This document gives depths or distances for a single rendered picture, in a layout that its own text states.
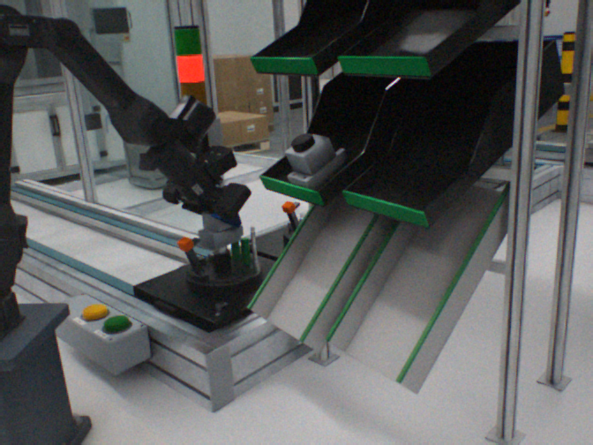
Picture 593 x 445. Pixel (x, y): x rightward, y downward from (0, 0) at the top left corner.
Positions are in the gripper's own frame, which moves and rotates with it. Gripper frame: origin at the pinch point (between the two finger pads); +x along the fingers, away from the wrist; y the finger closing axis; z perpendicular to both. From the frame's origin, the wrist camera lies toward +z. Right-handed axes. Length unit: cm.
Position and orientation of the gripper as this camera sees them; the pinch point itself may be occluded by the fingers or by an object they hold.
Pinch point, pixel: (221, 211)
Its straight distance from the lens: 107.0
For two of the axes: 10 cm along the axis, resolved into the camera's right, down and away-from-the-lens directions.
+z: 5.1, -7.9, 3.4
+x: 4.6, 5.8, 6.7
